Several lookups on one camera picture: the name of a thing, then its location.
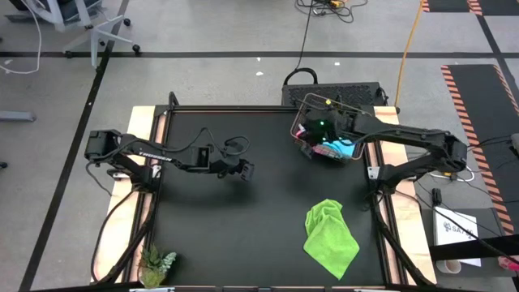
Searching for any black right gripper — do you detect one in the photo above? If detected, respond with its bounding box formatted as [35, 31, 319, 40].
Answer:
[299, 107, 358, 158]

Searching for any light blue microfiber towel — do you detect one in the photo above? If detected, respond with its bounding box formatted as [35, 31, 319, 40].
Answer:
[322, 139, 357, 160]

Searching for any wire basket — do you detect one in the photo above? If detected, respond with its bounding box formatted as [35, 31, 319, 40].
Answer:
[290, 92, 366, 164]

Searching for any pink microfiber towel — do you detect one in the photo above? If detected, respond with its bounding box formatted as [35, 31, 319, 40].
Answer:
[295, 125, 337, 160]

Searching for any green microfiber towel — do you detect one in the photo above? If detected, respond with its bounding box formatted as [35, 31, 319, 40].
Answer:
[302, 198, 361, 281]

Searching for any wooden table side board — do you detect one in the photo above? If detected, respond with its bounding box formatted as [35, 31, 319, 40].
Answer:
[363, 105, 438, 286]
[89, 105, 158, 285]

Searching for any small potted plant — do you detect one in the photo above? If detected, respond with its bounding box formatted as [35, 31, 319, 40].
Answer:
[136, 241, 178, 290]

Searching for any black orange-striped floor mat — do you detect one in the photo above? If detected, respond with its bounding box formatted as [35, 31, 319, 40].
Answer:
[440, 63, 519, 237]
[420, 0, 519, 17]

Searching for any white printed paper sheet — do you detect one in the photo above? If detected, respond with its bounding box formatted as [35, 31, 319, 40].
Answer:
[431, 205, 483, 268]

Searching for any white cup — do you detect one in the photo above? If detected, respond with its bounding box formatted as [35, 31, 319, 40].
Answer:
[435, 258, 463, 276]

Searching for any black flat bar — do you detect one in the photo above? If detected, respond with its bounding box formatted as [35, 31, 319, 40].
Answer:
[428, 234, 519, 262]

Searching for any pink object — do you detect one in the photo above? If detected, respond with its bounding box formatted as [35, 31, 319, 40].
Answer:
[497, 255, 519, 273]

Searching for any grey furniture leg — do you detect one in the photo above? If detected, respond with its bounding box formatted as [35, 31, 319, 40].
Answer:
[0, 109, 37, 123]

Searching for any office chair base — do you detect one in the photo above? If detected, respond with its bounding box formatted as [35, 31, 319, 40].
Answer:
[6, 0, 142, 69]

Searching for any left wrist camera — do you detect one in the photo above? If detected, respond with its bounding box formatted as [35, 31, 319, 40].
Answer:
[212, 152, 241, 174]

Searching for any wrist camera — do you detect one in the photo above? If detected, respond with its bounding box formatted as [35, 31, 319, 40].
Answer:
[212, 152, 241, 174]
[307, 115, 337, 143]

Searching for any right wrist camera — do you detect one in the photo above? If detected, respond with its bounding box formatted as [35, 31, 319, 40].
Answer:
[307, 115, 337, 143]

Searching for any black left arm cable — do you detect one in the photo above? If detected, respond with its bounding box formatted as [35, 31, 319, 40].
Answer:
[160, 127, 251, 160]

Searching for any black metal table frame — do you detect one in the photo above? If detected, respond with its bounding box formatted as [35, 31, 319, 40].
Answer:
[91, 91, 438, 292]

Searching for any thick black looped cable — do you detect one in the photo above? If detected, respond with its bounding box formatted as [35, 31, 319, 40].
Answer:
[282, 67, 320, 86]

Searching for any black hanging cable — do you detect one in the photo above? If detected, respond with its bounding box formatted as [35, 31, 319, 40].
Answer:
[294, 0, 315, 72]

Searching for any yellow hanging cable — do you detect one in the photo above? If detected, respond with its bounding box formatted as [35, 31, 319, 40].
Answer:
[394, 0, 426, 109]

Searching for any black floor cable bundle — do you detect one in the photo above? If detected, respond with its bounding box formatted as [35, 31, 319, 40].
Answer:
[294, 0, 369, 24]

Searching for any white cable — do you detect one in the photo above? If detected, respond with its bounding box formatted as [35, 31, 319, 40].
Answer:
[429, 166, 477, 184]
[0, 0, 45, 76]

